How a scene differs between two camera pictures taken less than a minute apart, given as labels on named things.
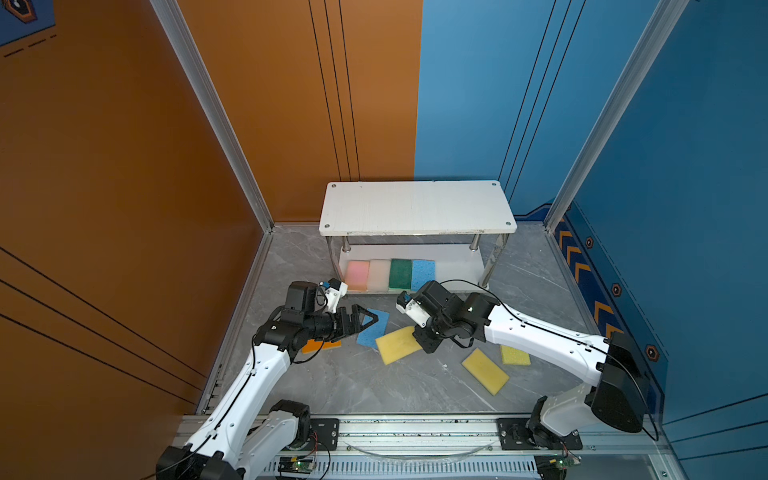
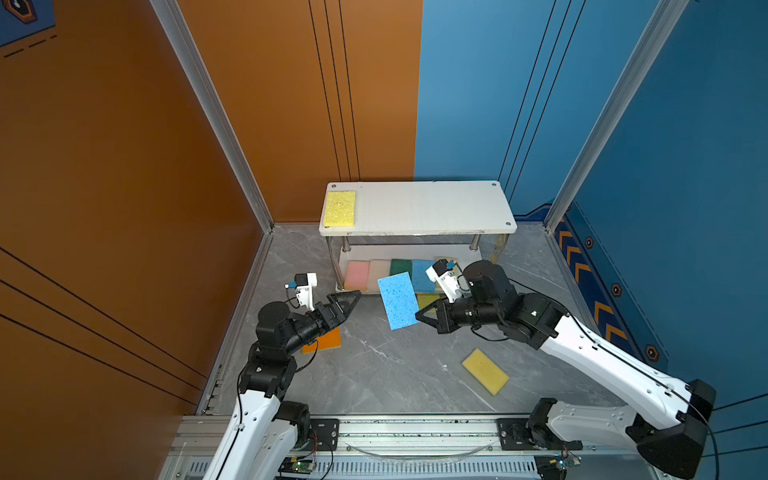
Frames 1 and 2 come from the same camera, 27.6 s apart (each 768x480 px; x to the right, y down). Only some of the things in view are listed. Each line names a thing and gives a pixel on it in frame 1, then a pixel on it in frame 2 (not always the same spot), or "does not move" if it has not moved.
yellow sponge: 489,374 does not move
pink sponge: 357,275 does not move
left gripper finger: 356,328 to 334,314
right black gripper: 428,346 to 442,310
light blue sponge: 423,272 does not move
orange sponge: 314,346 does not move
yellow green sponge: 514,357 to 340,209
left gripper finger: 356,312 to 345,301
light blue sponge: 367,336 to 398,301
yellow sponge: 397,344 to 455,267
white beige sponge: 378,275 does not move
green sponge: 400,276 does not move
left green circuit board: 295,465 does not move
